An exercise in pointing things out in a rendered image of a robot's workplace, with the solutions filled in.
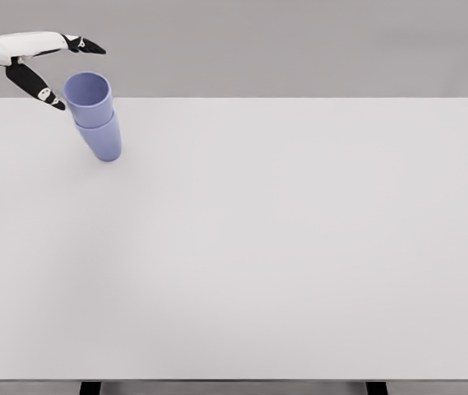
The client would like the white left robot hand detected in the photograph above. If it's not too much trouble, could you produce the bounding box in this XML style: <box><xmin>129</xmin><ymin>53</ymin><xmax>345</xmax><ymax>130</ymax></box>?
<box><xmin>0</xmin><ymin>30</ymin><xmax>107</xmax><ymax>112</ymax></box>

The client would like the lavender plastic cup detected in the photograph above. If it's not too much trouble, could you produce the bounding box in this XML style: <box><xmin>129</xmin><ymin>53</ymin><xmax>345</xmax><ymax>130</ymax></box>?
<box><xmin>73</xmin><ymin>110</ymin><xmax>123</xmax><ymax>163</ymax></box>
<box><xmin>62</xmin><ymin>71</ymin><xmax>115</xmax><ymax>128</ymax></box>

